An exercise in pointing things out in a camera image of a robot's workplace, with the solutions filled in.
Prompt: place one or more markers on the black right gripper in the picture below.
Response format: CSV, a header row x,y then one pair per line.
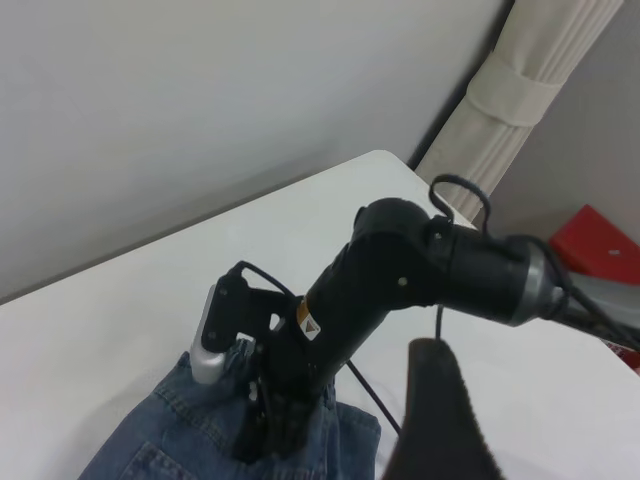
x,y
310,360

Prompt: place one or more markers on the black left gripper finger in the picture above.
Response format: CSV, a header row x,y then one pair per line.
x,y
435,425

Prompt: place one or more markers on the blue denim kids pants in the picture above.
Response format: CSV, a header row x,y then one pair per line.
x,y
190,430

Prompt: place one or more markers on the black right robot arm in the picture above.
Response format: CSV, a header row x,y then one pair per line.
x,y
475,270

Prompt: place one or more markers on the small red plastic item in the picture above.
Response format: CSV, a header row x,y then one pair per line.
x,y
625,352

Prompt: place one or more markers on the red box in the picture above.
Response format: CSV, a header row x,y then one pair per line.
x,y
595,235

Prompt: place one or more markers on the beige pleated curtain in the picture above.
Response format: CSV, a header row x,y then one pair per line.
x,y
500,150

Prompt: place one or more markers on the beige curtain tie band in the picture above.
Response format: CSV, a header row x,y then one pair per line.
x,y
515,95

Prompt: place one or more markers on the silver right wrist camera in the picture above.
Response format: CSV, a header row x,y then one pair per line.
x,y
207,365

